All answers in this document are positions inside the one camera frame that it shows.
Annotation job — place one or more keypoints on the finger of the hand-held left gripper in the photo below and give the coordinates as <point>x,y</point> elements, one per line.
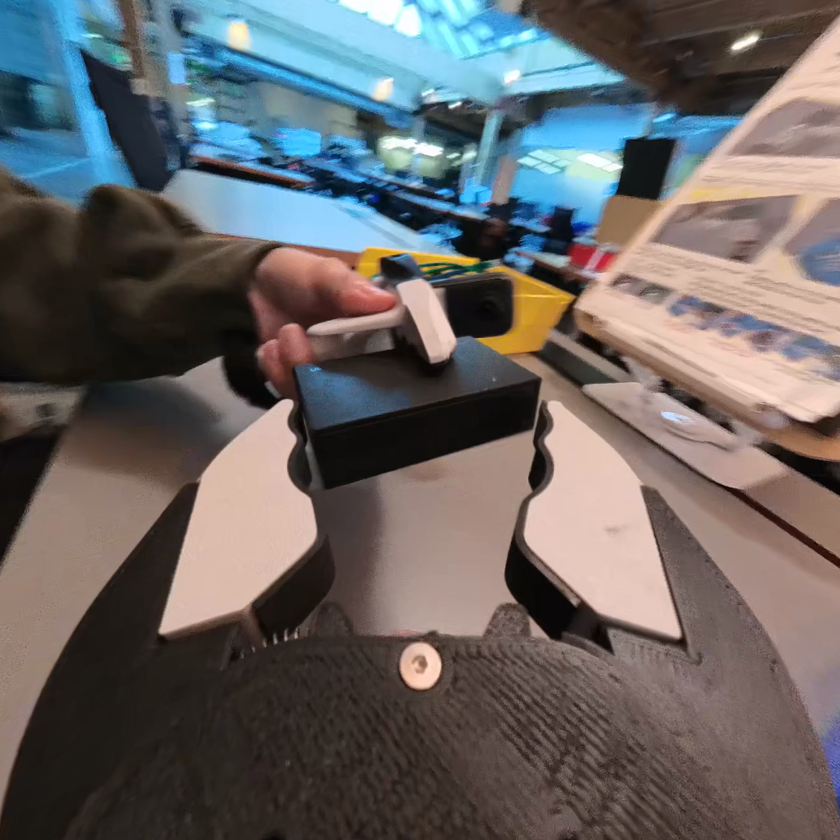
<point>426,321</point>

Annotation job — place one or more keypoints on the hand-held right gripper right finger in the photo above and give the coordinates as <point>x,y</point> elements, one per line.
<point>597,538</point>

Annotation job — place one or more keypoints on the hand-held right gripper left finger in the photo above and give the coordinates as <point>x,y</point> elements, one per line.
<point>243,525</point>

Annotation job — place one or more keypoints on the yellow plastic bin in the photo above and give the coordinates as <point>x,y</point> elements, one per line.
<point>531,315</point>

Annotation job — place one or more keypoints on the black rectangular box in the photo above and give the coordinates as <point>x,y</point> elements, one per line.
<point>407,407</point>

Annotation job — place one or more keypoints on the person's left hand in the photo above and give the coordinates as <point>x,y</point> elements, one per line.
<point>308,289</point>

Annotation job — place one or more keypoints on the red box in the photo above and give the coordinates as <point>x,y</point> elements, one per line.
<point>590,254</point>

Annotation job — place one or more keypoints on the white stand base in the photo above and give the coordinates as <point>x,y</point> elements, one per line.
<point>689,439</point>

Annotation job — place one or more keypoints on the cardboard box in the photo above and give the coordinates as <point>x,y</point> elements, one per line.
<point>627,220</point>

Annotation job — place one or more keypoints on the black speaker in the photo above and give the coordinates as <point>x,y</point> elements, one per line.
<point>646,167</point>

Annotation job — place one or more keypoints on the printed poster board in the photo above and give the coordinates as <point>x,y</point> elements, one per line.
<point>741,229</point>

